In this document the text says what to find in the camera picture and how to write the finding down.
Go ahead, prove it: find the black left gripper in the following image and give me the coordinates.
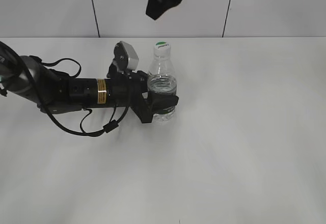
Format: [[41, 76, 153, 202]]
[[98, 66, 179, 124]]

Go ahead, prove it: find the clear Cestbon water bottle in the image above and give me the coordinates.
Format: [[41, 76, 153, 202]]
[[147, 53, 178, 123]]

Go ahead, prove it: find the white green bottle cap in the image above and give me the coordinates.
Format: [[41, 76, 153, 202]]
[[153, 41, 171, 59]]

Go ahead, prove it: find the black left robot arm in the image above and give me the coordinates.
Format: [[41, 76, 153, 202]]
[[1, 41, 179, 123]]

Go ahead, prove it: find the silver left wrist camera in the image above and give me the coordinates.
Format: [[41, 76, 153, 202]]
[[114, 41, 139, 72]]

